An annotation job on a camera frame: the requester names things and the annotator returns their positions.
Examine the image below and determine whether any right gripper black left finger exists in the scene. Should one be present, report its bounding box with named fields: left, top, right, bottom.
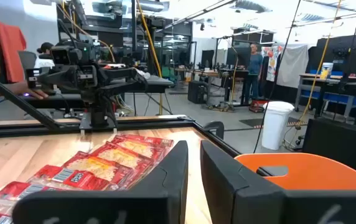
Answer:
left=12, top=140, right=189, bottom=224

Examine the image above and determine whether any yellow hanging cable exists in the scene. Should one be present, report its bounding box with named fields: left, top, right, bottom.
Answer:
left=294, top=0, right=343, bottom=130
left=135, top=0, right=164, bottom=116

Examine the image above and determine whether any colourful hanging cloth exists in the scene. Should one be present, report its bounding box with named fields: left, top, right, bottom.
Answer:
left=261, top=45, right=283, bottom=82

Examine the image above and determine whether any white bucket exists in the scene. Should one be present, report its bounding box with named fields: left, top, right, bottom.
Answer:
left=320, top=62, right=335, bottom=80

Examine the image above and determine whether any black box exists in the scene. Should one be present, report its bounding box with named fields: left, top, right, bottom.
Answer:
left=301, top=117, right=356, bottom=179

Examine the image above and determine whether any orange plastic basket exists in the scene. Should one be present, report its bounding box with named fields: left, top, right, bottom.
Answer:
left=235, top=152, right=356, bottom=191

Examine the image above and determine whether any grey workbench with blue bins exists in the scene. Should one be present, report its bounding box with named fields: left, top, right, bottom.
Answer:
left=294, top=73, right=356, bottom=126

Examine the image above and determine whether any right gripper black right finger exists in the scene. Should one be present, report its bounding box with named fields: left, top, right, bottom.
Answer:
left=200, top=139, right=356, bottom=224

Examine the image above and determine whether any black hanging cable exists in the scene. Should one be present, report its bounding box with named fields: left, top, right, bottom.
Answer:
left=252, top=0, right=302, bottom=154

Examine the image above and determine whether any black computer tower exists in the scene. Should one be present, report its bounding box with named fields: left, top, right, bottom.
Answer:
left=187, top=80, right=209, bottom=105

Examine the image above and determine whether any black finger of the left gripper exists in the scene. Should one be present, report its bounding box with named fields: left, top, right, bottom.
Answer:
left=25, top=67, right=44, bottom=90
left=77, top=64, right=99, bottom=91

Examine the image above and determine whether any white hanging cloth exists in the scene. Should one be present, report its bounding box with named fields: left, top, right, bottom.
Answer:
left=276, top=43, right=309, bottom=89

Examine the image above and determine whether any white trash bin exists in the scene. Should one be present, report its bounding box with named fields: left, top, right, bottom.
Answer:
left=261, top=101, right=296, bottom=151

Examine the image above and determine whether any black table frame rail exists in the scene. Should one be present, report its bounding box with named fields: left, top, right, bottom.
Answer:
left=0, top=115, right=241, bottom=158

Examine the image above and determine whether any person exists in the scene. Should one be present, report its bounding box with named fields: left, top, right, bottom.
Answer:
left=245, top=43, right=265, bottom=105
left=0, top=16, right=50, bottom=101
left=34, top=42, right=57, bottom=70

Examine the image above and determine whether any black side table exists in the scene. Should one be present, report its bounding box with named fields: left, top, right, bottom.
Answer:
left=19, top=75, right=175, bottom=116

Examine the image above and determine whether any black diagonal frame strut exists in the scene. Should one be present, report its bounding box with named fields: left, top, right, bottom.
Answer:
left=0, top=66, right=62, bottom=131

